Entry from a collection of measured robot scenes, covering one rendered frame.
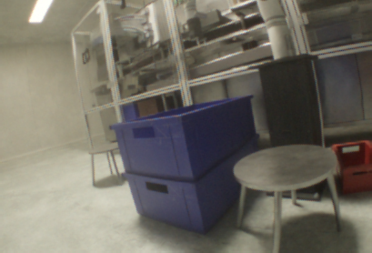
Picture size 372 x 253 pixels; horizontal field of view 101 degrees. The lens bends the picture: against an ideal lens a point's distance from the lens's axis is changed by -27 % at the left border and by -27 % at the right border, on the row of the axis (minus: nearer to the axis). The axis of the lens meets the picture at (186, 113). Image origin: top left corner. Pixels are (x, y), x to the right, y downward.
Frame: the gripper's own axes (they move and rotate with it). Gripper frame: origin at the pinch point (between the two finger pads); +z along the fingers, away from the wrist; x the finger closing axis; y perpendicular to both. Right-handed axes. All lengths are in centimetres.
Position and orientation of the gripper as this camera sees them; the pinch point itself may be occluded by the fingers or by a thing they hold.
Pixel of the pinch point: (203, 49)
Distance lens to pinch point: 114.0
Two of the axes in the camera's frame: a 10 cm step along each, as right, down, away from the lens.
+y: -6.6, 0.8, 7.4
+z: 2.0, 9.8, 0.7
